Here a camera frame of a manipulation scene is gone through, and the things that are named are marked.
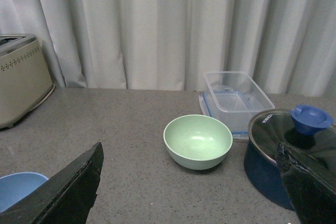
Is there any white curtain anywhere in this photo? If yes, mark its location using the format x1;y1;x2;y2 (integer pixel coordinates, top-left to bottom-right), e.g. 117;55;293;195
1;0;335;97

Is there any blue-rimmed container lid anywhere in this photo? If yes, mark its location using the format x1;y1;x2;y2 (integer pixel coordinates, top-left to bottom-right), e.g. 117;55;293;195
199;90;264;139

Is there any clear plastic container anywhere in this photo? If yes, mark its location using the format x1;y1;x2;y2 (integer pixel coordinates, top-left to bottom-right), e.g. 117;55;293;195
204;71;275;111

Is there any cream toaster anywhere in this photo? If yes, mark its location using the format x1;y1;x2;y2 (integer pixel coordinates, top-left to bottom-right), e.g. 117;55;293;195
1;34;55;129

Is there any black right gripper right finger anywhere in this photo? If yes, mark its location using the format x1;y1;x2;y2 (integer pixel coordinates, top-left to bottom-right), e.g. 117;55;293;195
276;142;335;223

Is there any dark blue pot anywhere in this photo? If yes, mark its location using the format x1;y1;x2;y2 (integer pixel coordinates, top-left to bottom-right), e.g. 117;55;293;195
243;140;296;211

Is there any blue bowl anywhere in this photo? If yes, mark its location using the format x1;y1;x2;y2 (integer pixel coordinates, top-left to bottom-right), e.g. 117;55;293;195
0;172;48;212

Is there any green bowl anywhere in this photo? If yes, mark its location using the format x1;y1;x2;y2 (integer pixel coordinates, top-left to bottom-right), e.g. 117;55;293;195
163;114;233;170

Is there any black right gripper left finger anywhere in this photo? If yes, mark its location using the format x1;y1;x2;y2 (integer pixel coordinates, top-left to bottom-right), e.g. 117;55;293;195
1;142;104;223

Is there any glass pot lid blue knob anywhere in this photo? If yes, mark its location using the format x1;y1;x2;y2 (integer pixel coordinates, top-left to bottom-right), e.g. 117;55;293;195
248;104;335;173

